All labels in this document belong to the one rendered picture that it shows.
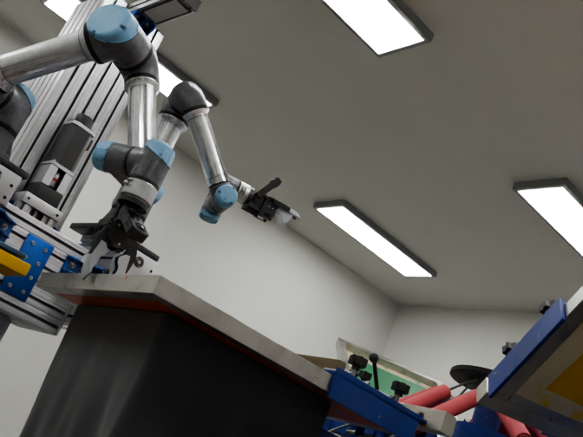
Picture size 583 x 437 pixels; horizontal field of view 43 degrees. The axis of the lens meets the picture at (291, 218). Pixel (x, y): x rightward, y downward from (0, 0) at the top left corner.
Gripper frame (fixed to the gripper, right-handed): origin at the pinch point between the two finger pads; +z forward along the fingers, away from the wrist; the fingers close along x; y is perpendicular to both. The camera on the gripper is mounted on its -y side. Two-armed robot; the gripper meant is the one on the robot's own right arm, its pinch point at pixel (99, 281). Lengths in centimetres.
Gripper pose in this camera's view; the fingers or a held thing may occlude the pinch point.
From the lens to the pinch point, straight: 164.8
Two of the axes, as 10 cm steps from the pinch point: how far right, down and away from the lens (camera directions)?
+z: -3.6, 8.7, -3.5
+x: -6.9, -5.0, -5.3
